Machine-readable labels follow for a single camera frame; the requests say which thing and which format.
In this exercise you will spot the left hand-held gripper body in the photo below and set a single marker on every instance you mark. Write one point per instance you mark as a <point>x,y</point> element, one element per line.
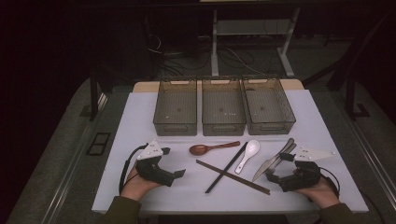
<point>152,171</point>

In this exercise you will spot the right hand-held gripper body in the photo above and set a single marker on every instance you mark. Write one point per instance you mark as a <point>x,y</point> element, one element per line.
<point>305,177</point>

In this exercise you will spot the steel table knife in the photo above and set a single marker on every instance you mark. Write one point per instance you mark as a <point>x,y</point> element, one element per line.
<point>264,168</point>

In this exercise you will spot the brown wooden spoon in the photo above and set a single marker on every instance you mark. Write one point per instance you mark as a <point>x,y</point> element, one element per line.
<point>199,150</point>

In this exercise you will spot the white ceramic spoon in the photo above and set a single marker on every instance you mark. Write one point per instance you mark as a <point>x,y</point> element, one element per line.
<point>251,147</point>

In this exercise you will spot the clear brown storage bin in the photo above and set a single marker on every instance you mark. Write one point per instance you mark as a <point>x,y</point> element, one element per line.
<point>267,105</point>
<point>176,107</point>
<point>222,107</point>

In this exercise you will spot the black chopstick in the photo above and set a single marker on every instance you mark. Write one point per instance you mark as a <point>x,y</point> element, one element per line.
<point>226,168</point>

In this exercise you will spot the person's left hand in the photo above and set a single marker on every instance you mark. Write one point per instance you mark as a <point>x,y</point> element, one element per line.
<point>135,186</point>

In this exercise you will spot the person's right hand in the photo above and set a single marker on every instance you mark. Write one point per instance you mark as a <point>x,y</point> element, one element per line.
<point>323,194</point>

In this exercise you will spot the white table cover sheet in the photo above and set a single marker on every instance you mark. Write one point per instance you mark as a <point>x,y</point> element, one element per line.
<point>186,200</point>

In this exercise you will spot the black slanted stand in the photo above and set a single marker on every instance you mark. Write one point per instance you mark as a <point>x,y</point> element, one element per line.
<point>350,96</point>

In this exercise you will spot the black upright stand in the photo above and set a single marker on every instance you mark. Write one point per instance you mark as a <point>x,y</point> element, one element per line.
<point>93,96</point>

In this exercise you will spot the white metal stand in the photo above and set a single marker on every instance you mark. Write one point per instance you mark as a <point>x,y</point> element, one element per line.
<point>214,46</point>

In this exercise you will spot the metal floor rail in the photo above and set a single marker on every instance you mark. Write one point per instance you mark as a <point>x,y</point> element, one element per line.
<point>65,183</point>
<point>373,161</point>

